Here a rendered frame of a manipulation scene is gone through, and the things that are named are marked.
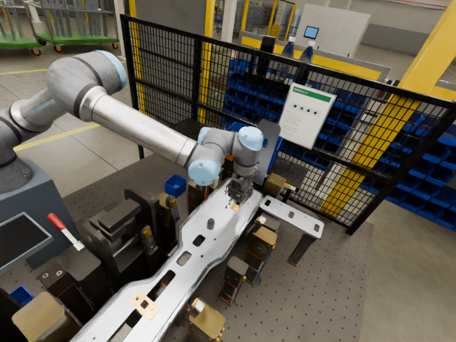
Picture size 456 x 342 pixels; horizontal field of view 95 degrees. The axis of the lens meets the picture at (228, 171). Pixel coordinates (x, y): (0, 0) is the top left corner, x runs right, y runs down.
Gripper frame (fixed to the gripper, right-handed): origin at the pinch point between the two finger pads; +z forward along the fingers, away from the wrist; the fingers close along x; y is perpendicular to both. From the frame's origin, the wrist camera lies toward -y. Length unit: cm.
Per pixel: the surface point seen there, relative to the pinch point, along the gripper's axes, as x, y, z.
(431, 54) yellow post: 41, -64, -53
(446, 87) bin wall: 83, -174, -21
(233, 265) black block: 10.7, 21.4, 7.0
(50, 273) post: -27, 56, -8
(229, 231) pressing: 2.1, 10.5, 7.2
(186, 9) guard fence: -160, -163, -34
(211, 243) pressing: -0.6, 19.2, 6.3
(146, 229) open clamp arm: -18.7, 32.0, -4.2
